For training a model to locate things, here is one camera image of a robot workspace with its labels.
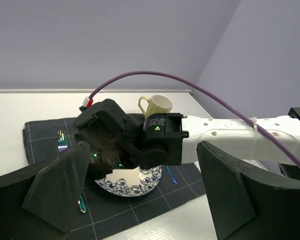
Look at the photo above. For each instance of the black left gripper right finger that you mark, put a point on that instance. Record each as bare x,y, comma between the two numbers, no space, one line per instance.
247,202

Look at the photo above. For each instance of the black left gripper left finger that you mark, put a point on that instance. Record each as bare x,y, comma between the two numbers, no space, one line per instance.
39,201

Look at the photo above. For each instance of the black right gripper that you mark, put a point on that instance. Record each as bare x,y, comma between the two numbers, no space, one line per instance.
113,136

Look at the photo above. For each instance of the blue floral white plate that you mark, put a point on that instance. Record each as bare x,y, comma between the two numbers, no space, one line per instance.
131,182

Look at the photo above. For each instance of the pale yellow mug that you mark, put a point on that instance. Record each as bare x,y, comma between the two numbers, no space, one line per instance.
156,104

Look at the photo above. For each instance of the dark grey checked cloth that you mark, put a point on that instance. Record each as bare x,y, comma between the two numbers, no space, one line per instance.
108,214

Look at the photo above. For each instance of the iridescent purple spoon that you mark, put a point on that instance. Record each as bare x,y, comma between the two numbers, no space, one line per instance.
173,178

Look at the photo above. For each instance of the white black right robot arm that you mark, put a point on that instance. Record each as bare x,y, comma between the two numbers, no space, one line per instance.
171,139

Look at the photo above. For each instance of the aluminium table edge rail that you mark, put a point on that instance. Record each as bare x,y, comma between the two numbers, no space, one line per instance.
89,91

